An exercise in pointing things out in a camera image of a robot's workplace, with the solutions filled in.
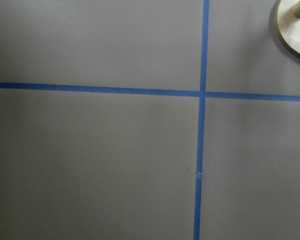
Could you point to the wooden cup storage rack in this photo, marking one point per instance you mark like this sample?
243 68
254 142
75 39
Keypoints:
287 23

